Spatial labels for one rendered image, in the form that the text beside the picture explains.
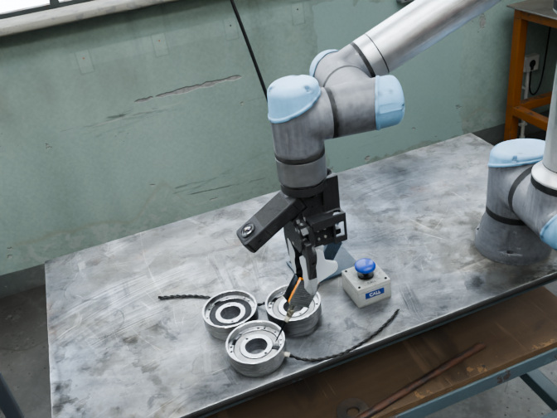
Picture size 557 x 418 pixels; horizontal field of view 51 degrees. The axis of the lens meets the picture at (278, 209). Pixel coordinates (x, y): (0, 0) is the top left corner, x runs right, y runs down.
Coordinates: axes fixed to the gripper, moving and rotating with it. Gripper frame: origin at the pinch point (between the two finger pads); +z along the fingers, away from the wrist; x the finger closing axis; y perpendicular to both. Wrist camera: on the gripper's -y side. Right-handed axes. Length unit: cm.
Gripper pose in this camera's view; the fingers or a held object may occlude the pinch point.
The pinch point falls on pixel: (303, 284)
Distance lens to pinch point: 100.3
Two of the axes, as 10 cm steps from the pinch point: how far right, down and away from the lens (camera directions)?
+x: -4.0, -4.4, 8.0
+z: 1.2, 8.4, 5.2
